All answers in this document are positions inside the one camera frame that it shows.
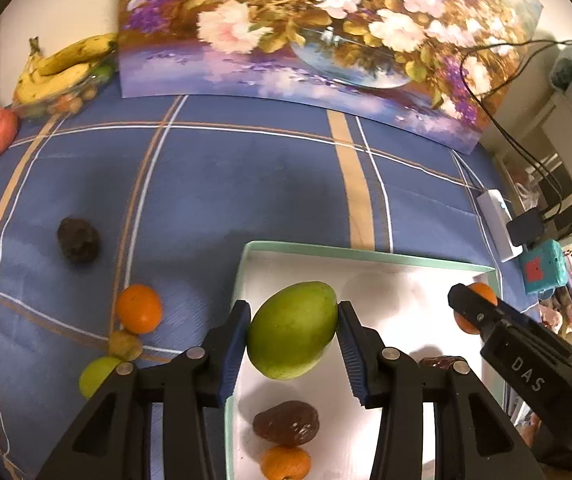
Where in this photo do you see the flower painting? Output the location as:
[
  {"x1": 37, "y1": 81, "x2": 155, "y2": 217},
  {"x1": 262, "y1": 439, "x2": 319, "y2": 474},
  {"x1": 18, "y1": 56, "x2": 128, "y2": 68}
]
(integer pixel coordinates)
[{"x1": 116, "y1": 0, "x2": 544, "y2": 155}]

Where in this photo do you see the white stool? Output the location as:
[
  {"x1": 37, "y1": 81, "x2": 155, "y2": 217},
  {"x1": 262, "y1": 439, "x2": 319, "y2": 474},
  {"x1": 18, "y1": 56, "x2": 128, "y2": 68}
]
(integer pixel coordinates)
[{"x1": 493, "y1": 92, "x2": 572, "y2": 221}]

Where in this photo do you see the banana bunch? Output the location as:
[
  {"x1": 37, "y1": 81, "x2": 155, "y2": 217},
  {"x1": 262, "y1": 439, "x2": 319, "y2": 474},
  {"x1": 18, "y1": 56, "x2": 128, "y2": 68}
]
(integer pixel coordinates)
[{"x1": 13, "y1": 32, "x2": 119, "y2": 106}]

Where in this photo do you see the small yellow-green fruit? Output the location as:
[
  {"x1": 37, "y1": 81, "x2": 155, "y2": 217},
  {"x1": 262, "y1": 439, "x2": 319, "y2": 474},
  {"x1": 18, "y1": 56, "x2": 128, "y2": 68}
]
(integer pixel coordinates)
[{"x1": 108, "y1": 330, "x2": 144, "y2": 361}]

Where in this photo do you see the white power strip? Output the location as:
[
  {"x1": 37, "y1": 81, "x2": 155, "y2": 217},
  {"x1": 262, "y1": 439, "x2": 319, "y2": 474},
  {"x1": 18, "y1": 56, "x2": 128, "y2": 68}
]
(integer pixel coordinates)
[{"x1": 476, "y1": 189, "x2": 522, "y2": 263}]

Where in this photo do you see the white tray with teal rim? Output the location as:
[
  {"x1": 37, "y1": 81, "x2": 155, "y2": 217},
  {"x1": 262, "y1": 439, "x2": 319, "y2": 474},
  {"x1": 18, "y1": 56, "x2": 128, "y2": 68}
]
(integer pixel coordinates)
[{"x1": 223, "y1": 240, "x2": 504, "y2": 480}]

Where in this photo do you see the glass bowl of small fruit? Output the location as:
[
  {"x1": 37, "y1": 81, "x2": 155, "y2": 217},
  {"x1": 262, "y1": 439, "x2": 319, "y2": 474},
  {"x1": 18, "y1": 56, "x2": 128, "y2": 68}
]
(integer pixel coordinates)
[{"x1": 13, "y1": 62, "x2": 117, "y2": 120}]

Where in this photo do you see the orange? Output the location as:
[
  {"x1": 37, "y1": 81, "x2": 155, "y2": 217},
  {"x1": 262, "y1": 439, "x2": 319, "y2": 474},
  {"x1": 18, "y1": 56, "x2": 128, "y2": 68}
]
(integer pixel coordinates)
[
  {"x1": 453, "y1": 282, "x2": 498, "y2": 335},
  {"x1": 259, "y1": 446, "x2": 313, "y2": 480},
  {"x1": 115, "y1": 284, "x2": 163, "y2": 335}
]

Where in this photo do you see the red apple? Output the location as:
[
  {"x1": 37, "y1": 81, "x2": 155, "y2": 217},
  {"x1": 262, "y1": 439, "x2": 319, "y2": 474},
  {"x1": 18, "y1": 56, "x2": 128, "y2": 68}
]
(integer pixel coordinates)
[{"x1": 0, "y1": 107, "x2": 19, "y2": 156}]

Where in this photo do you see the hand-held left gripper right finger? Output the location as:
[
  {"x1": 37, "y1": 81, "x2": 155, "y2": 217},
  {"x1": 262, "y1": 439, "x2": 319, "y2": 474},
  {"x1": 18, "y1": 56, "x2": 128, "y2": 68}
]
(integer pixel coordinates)
[{"x1": 337, "y1": 301, "x2": 541, "y2": 480}]

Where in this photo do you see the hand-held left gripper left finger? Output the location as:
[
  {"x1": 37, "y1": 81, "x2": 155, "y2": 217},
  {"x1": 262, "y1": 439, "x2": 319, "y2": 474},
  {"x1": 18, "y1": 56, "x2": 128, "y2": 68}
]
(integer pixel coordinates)
[{"x1": 36, "y1": 300, "x2": 251, "y2": 480}]

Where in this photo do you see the black charger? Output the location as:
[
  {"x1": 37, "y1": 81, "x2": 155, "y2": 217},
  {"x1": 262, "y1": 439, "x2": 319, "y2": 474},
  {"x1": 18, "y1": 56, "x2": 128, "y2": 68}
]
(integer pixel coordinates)
[{"x1": 508, "y1": 208, "x2": 546, "y2": 246}]

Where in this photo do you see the black cable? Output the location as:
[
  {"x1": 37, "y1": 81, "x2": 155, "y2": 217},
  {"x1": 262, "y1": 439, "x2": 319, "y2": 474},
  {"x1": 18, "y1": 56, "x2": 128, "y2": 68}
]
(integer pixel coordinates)
[{"x1": 460, "y1": 39, "x2": 572, "y2": 221}]

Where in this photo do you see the dark brown fruit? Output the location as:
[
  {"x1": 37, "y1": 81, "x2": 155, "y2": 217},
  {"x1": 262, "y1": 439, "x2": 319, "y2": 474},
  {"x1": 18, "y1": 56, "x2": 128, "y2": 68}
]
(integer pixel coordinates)
[
  {"x1": 418, "y1": 355, "x2": 466, "y2": 371},
  {"x1": 252, "y1": 401, "x2": 321, "y2": 447},
  {"x1": 57, "y1": 217, "x2": 101, "y2": 263}
]

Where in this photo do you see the teal toy box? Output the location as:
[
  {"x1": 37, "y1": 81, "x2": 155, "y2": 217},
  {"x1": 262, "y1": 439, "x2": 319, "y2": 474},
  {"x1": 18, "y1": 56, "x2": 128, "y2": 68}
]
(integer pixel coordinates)
[{"x1": 520, "y1": 239, "x2": 566, "y2": 296}]

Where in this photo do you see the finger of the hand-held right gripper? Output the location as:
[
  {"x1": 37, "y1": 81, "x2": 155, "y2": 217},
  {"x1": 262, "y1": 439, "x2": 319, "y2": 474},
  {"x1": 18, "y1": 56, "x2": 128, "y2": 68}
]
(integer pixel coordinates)
[{"x1": 447, "y1": 283, "x2": 499, "y2": 338}]

